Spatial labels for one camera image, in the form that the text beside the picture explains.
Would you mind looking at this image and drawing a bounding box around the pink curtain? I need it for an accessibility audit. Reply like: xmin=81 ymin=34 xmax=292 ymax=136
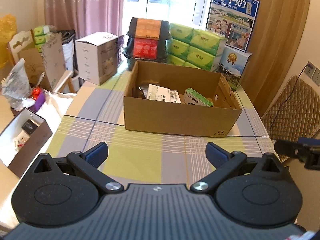
xmin=44 ymin=0 xmax=126 ymax=41

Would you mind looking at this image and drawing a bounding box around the green tissue pack bundle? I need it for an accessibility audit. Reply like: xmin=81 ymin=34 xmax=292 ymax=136
xmin=167 ymin=23 xmax=226 ymax=72

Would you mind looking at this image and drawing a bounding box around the brown cardboard hanger box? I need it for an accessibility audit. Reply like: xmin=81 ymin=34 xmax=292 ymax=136
xmin=8 ymin=30 xmax=66 ymax=91

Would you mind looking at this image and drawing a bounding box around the red black noodle bowl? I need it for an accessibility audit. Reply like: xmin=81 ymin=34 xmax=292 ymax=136
xmin=124 ymin=36 xmax=168 ymax=61

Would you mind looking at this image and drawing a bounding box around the blue milk poster box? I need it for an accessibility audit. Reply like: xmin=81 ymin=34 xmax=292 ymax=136
xmin=206 ymin=0 xmax=260 ymax=52

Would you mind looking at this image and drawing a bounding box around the blue milk carton box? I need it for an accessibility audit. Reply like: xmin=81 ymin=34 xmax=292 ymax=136
xmin=217 ymin=46 xmax=252 ymax=90

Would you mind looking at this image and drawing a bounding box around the white humidifier box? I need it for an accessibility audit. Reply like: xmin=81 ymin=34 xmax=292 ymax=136
xmin=75 ymin=32 xmax=118 ymax=85

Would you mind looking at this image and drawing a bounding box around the green white spray medicine box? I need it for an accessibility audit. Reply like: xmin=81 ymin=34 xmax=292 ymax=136
xmin=183 ymin=88 xmax=214 ymax=107

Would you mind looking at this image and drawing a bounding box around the clear plastic bag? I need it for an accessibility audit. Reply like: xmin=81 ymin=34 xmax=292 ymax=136
xmin=1 ymin=58 xmax=32 ymax=111

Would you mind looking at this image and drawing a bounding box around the open white brown box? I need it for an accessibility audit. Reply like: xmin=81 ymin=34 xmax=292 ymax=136
xmin=1 ymin=108 xmax=53 ymax=178

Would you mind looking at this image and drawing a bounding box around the white ointment medicine box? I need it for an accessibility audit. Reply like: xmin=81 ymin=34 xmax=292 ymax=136
xmin=170 ymin=90 xmax=181 ymax=103

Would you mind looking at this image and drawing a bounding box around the orange black noodle bowl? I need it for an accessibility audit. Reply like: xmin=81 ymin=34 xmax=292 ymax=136
xmin=127 ymin=17 xmax=170 ymax=40

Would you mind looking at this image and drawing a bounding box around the checked tablecloth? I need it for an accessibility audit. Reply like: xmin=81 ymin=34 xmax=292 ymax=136
xmin=47 ymin=63 xmax=273 ymax=185

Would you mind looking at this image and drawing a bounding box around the brown quilted chair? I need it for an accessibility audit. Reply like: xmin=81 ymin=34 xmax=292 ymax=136
xmin=260 ymin=74 xmax=320 ymax=163

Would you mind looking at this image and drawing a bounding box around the yellow plastic bag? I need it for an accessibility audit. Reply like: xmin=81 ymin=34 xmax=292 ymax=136
xmin=0 ymin=14 xmax=17 ymax=69

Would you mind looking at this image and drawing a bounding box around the wall socket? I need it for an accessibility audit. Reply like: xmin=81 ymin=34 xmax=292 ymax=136
xmin=304 ymin=61 xmax=320 ymax=87

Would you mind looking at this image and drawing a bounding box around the flat white green medicine box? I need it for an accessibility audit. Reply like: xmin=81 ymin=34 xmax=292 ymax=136
xmin=146 ymin=84 xmax=170 ymax=102

